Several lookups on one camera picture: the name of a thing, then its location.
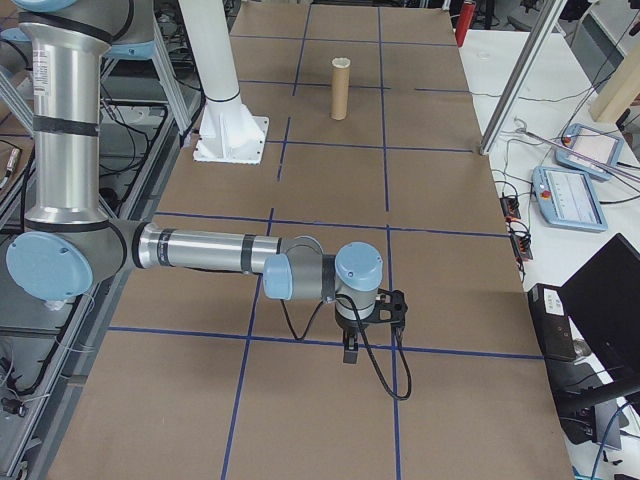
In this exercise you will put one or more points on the metal bar V-shaped frame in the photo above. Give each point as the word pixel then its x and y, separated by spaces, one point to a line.
pixel 50 400

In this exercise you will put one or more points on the beige wooden beam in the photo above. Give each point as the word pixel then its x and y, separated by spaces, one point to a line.
pixel 617 85

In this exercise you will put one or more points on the black monitor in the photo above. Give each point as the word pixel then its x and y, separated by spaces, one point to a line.
pixel 605 300

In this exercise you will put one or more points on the clear round plastic lid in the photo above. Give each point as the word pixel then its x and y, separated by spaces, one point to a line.
pixel 484 52

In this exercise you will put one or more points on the aluminium profile post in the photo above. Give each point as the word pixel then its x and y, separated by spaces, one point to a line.
pixel 520 75

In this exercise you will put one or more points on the brown cardboard shuttlecock tube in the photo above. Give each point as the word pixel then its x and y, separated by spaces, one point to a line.
pixel 340 95

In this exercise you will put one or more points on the thin metal rod with hook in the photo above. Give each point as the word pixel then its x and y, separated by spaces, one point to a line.
pixel 580 152

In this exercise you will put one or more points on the white pedestal with base plate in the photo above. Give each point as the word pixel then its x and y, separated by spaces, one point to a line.
pixel 220 65

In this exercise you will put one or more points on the white side table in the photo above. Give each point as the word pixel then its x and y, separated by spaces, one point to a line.
pixel 500 100

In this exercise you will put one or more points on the black box with white label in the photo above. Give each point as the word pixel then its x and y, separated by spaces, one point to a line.
pixel 552 325

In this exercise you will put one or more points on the black power strip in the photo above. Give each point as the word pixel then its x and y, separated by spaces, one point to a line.
pixel 511 207
pixel 522 247

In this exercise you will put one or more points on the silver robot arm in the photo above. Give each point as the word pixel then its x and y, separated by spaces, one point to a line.
pixel 65 150

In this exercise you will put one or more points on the red cylinder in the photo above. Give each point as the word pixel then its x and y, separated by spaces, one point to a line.
pixel 465 22

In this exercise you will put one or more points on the light blue teach pendant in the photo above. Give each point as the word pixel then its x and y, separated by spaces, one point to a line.
pixel 595 145
pixel 570 197

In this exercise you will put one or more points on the metal cylindrical connector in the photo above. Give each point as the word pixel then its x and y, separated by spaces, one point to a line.
pixel 12 161

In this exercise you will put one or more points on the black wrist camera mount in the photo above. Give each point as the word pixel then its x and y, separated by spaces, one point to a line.
pixel 395 305

